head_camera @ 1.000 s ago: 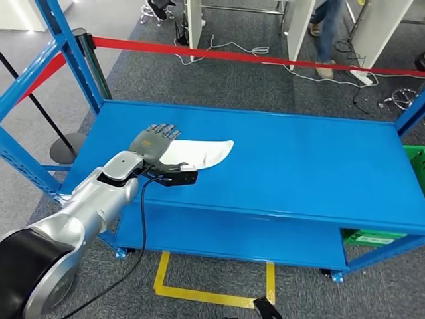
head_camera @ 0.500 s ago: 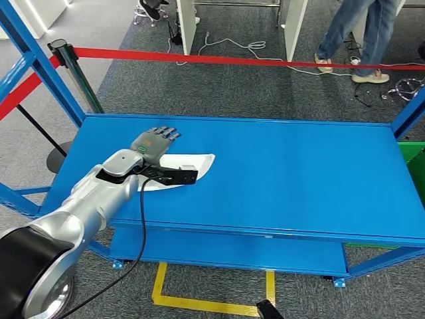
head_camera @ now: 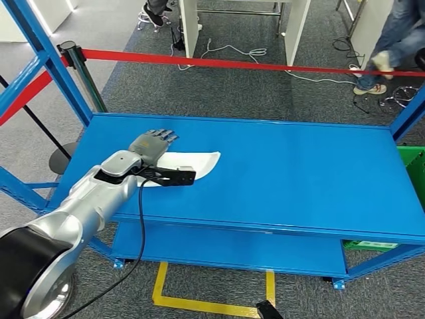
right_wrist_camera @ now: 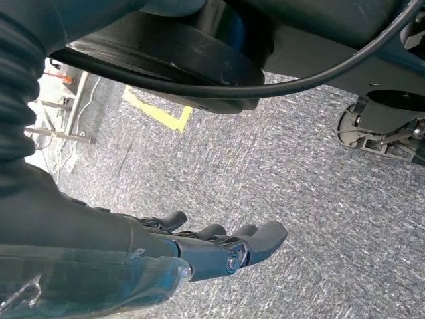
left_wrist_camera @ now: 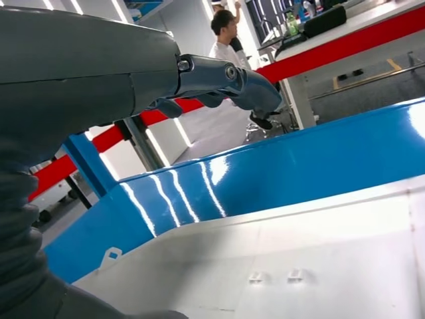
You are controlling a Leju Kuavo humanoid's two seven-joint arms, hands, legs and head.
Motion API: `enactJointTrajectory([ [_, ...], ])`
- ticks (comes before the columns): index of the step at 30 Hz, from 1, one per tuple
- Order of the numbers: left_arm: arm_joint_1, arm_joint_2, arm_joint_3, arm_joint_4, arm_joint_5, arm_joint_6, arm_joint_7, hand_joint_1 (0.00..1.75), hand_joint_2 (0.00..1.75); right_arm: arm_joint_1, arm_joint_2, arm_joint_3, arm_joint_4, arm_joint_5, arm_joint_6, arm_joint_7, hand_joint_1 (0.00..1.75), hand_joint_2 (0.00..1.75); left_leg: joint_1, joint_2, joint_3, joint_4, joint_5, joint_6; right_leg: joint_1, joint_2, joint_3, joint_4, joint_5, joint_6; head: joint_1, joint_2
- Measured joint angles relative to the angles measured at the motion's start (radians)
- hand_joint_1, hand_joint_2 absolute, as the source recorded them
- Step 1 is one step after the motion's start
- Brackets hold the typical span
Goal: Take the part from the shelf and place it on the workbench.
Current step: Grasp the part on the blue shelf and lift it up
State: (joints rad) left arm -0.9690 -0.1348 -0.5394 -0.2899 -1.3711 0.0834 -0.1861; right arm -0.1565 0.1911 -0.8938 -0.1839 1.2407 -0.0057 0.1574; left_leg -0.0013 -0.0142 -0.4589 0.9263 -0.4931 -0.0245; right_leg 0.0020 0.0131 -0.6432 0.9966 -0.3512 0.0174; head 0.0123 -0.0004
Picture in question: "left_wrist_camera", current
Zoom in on black bag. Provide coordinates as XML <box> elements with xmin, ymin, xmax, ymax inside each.
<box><xmin>303</xmin><ymin>3</ymin><xmax>348</xmax><ymax>39</ymax></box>

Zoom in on green bottle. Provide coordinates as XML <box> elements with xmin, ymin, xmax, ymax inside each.
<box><xmin>286</xmin><ymin>11</ymin><xmax>300</xmax><ymax>37</ymax></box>

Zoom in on red barrier belt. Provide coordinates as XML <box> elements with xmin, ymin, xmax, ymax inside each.
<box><xmin>139</xmin><ymin>5</ymin><xmax>425</xmax><ymax>130</ymax></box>
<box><xmin>28</xmin><ymin>125</ymin><xmax>125</xmax><ymax>204</ymax></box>

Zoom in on chrome stool base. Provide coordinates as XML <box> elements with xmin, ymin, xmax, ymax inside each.
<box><xmin>245</xmin><ymin>121</ymin><xmax>290</xmax><ymax>143</ymax></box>

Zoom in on large blue metal shelf rack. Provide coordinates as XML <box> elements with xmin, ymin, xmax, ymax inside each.
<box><xmin>44</xmin><ymin>96</ymin><xmax>425</xmax><ymax>285</ymax></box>

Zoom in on black pole stanchion grey base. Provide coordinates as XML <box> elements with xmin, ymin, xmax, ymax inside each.
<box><xmin>63</xmin><ymin>175</ymin><xmax>93</xmax><ymax>211</ymax></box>

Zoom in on seated person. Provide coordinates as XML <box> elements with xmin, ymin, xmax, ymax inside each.
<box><xmin>208</xmin><ymin>9</ymin><xmax>283</xmax><ymax>132</ymax></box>

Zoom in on belt stanchion post black head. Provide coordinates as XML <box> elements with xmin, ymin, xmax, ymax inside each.
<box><xmin>114</xmin><ymin>115</ymin><xmax>167</xmax><ymax>173</ymax></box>

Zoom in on white workbench table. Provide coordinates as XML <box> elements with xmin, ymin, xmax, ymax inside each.
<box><xmin>258</xmin><ymin>0</ymin><xmax>425</xmax><ymax>131</ymax></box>

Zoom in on grey metal bar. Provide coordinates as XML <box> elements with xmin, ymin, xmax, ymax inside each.
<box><xmin>307</xmin><ymin>60</ymin><xmax>425</xmax><ymax>102</ymax></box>

